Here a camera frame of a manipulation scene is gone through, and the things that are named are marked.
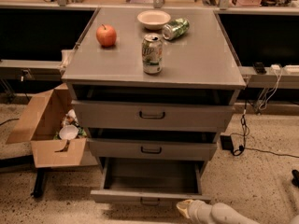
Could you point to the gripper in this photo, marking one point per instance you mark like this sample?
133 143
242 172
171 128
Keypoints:
195 209

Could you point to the grey bottom drawer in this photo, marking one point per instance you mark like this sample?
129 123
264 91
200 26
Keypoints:
149 182

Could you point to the grey drawer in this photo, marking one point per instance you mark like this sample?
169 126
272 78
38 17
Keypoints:
149 116
158 145
149 182

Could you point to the grey middle drawer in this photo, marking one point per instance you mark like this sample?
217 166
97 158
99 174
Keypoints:
158 145

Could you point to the grey drawer cabinet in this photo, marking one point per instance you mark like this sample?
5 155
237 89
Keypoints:
198 67

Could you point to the grey top drawer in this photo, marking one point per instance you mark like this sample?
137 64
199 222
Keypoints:
149 116

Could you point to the black power adapter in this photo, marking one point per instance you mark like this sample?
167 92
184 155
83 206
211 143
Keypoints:
227 143

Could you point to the black object at right edge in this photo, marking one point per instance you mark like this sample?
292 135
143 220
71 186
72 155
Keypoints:
295 179

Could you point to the white cup in box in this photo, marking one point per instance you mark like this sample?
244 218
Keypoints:
68 132

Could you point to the black table leg foot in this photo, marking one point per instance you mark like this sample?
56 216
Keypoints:
40 182

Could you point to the upright green soda can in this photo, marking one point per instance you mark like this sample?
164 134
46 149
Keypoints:
152 49

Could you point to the white power strip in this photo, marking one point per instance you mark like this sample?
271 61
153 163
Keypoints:
289 69

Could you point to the cardboard box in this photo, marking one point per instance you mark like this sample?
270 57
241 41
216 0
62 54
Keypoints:
38 124

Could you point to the lying green soda can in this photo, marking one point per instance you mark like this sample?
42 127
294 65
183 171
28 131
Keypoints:
176 28

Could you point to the red apple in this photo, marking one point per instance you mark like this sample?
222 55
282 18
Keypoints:
106 35

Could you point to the white bowl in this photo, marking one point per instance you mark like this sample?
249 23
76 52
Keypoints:
153 19

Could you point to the black device on rail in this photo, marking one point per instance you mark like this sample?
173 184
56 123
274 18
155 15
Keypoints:
259 68

